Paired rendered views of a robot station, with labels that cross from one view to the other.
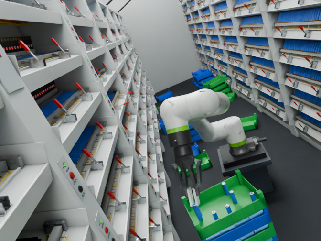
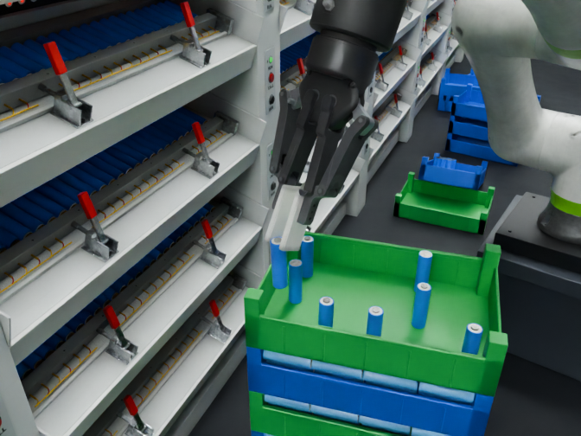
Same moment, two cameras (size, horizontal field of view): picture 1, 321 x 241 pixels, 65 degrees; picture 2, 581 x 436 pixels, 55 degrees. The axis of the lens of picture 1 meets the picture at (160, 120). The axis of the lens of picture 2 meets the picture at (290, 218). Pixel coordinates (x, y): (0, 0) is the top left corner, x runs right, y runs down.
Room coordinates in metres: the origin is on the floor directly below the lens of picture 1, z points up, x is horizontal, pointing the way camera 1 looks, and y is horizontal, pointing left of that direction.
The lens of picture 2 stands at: (0.31, -0.18, 0.98)
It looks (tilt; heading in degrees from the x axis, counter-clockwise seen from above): 31 degrees down; 20
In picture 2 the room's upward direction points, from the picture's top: straight up
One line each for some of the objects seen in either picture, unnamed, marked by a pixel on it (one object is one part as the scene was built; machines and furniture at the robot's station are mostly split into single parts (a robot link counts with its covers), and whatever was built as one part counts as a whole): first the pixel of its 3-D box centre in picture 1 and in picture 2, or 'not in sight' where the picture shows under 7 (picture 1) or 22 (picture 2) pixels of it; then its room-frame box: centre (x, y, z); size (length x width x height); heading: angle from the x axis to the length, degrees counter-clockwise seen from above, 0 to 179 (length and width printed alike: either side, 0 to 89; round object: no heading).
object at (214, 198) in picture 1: (221, 202); (378, 293); (0.89, -0.10, 0.52); 0.30 x 0.20 x 0.08; 94
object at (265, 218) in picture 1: (226, 215); (373, 339); (0.89, -0.10, 0.44); 0.30 x 0.20 x 0.08; 94
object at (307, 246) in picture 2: not in sight; (307, 256); (0.94, 0.02, 0.52); 0.02 x 0.02 x 0.06
